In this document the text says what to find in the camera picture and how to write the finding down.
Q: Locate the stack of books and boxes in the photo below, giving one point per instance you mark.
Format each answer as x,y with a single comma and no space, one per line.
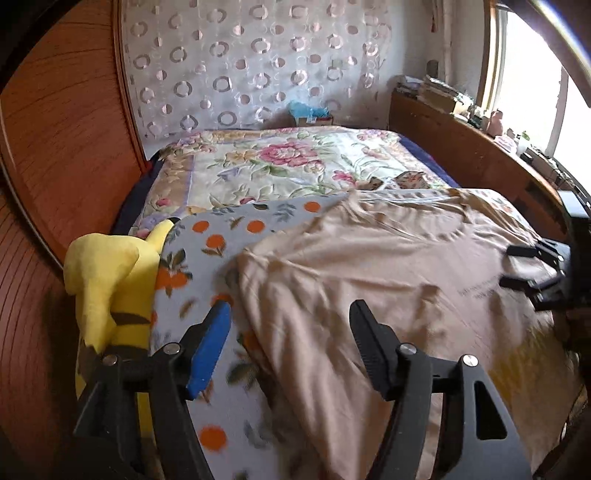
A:
434,93

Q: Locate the wooden side cabinet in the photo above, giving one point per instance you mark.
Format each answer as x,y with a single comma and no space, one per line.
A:
475,161

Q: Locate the circle-pattern sheer curtain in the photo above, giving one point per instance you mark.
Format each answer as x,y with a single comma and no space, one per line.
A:
239,64

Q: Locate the wooden louvered wardrobe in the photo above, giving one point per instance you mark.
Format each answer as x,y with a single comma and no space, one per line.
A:
70,154

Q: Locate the floral quilt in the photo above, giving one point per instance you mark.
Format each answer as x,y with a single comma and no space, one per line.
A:
215,169

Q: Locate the pink figurine bottle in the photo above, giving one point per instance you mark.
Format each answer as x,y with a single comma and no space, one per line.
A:
495,126

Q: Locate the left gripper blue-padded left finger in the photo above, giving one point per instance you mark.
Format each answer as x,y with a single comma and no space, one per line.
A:
107,440

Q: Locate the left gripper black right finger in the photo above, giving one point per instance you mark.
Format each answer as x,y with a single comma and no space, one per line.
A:
477,439

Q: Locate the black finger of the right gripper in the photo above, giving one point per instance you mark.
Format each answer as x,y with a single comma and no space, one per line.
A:
547,295

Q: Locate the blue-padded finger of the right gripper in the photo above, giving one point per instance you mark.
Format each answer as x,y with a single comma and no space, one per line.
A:
552,253

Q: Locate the yellow plush toy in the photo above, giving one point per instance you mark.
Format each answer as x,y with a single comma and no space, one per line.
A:
112,278

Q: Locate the beige printed t-shirt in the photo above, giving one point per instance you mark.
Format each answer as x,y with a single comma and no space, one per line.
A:
428,265

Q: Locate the window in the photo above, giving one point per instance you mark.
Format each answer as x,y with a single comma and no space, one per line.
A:
540,102

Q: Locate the blue tissue box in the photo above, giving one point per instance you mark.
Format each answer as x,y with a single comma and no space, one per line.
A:
305,116

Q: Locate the orange-print white bedsheet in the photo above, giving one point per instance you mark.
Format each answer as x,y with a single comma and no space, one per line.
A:
243,416

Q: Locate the navy blue blanket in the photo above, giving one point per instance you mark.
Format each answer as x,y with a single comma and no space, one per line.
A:
426,159

